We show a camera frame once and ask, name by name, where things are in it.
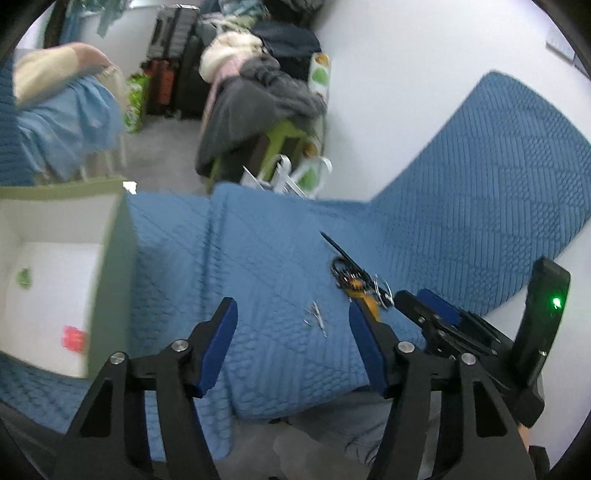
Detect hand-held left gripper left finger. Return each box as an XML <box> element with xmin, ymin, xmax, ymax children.
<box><xmin>51</xmin><ymin>298</ymin><xmax>238</xmax><ymax>480</ymax></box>

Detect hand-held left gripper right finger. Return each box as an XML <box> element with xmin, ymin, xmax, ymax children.
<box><xmin>349</xmin><ymin>302</ymin><xmax>532</xmax><ymax>480</ymax></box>

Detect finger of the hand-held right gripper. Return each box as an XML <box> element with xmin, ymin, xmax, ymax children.
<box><xmin>394</xmin><ymin>291</ymin><xmax>446</xmax><ymax>356</ymax></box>
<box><xmin>418</xmin><ymin>288</ymin><xmax>500</xmax><ymax>347</ymax></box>

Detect silver spring bracelet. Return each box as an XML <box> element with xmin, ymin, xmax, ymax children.
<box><xmin>372</xmin><ymin>274</ymin><xmax>396</xmax><ymax>308</ymax></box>

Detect white box with green sides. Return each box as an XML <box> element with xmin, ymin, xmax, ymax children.
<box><xmin>0</xmin><ymin>178</ymin><xmax>139</xmax><ymax>379</ymax></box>

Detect person's right forearm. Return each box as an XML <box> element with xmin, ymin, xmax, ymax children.
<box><xmin>517</xmin><ymin>422</ymin><xmax>552</xmax><ymax>480</ymax></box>

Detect person's grey trousers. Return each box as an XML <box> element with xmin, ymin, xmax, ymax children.
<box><xmin>272</xmin><ymin>397</ymin><xmax>444</xmax><ymax>480</ymax></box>

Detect blue quilted blanket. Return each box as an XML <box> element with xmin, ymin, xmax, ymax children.
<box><xmin>0</xmin><ymin>60</ymin><xmax>591</xmax><ymax>462</ymax></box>

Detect small pink ornament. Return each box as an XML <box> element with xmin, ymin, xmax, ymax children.
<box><xmin>63</xmin><ymin>325</ymin><xmax>88</xmax><ymax>354</ymax></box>

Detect green stool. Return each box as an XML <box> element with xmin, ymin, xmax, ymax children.
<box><xmin>210</xmin><ymin>117</ymin><xmax>315</xmax><ymax>186</ymax></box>

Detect grey garment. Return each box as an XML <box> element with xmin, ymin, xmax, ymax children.
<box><xmin>195</xmin><ymin>59</ymin><xmax>328</xmax><ymax>177</ymax></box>

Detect fruit print board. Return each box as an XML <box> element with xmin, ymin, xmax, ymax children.
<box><xmin>302</xmin><ymin>52</ymin><xmax>334</xmax><ymax>200</ymax></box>

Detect green shopping bag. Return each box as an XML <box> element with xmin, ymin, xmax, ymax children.
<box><xmin>124</xmin><ymin>74</ymin><xmax>149</xmax><ymax>134</ymax></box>

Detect orange ribbed suitcase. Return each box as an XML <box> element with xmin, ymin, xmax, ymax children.
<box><xmin>144</xmin><ymin>60</ymin><xmax>180</xmax><ymax>116</ymax></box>

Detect light blue sheet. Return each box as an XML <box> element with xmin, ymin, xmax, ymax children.
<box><xmin>17</xmin><ymin>74</ymin><xmax>125</xmax><ymax>182</ymax></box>

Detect black suitcase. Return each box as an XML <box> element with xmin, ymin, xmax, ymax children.
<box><xmin>177</xmin><ymin>34</ymin><xmax>211</xmax><ymax>118</ymax></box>

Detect cream fluffy garment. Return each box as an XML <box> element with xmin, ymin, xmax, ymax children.
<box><xmin>200</xmin><ymin>31</ymin><xmax>265</xmax><ymax>80</ymax></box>

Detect dark navy garment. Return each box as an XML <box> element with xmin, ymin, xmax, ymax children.
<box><xmin>252</xmin><ymin>21</ymin><xmax>322</xmax><ymax>71</ymax></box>

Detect grey ribbed suitcase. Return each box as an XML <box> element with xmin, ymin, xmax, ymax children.
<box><xmin>150</xmin><ymin>4</ymin><xmax>201</xmax><ymax>63</ymax></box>

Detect cream pillow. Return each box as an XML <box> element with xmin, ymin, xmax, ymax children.
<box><xmin>13</xmin><ymin>42</ymin><xmax>108</xmax><ymax>108</ymax></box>

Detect teal hanging garment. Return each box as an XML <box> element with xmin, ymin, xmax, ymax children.
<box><xmin>96</xmin><ymin>0</ymin><xmax>136</xmax><ymax>37</ymax></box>

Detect blue curtain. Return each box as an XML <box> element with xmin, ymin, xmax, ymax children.
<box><xmin>59</xmin><ymin>0</ymin><xmax>95</xmax><ymax>46</ymax></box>

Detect white folding frame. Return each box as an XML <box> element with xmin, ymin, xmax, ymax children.
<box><xmin>295</xmin><ymin>156</ymin><xmax>334</xmax><ymax>200</ymax></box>

